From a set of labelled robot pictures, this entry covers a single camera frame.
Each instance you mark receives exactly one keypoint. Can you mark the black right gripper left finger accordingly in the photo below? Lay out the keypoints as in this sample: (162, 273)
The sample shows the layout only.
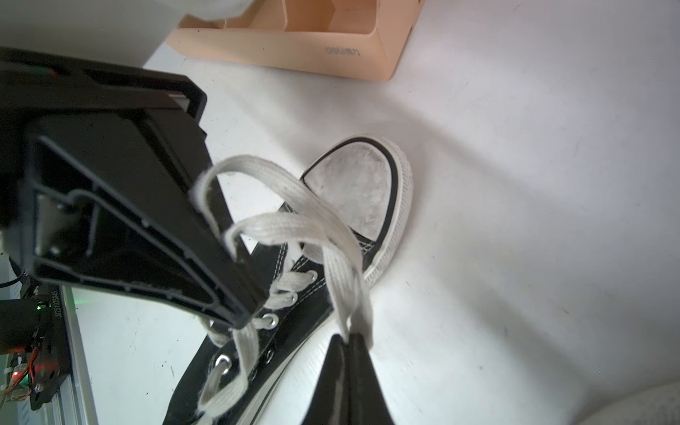
(328, 405)

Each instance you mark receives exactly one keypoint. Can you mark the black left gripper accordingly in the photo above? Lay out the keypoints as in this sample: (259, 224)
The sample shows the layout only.
(97, 164)

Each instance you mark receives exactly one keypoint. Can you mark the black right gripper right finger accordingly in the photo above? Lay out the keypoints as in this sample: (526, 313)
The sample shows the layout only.
(366, 400)

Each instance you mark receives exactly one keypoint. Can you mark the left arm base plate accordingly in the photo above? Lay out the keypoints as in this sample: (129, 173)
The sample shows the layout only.
(35, 343)

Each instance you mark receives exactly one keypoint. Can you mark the black canvas sneaker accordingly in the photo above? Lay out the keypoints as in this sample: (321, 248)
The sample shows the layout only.
(333, 237)
(659, 405)

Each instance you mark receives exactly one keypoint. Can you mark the peach plastic file organizer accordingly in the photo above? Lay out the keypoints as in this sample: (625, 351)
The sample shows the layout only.
(353, 39)

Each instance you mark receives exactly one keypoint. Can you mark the aluminium rail frame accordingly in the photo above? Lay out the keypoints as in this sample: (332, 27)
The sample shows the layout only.
(74, 402)

